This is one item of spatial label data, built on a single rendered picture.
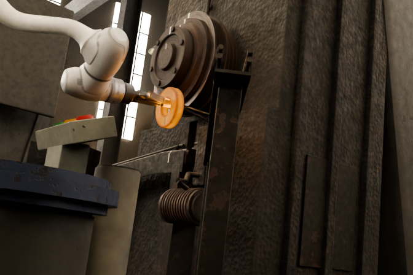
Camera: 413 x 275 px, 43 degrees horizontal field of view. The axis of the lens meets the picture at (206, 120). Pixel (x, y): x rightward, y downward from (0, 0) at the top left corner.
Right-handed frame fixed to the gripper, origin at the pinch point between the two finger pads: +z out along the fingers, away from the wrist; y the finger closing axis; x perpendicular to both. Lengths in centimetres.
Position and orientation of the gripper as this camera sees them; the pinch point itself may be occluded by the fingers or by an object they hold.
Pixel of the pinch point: (169, 103)
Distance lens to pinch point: 198.8
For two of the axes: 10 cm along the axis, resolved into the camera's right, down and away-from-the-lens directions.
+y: 5.8, -1.1, -8.0
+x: 0.8, -9.8, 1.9
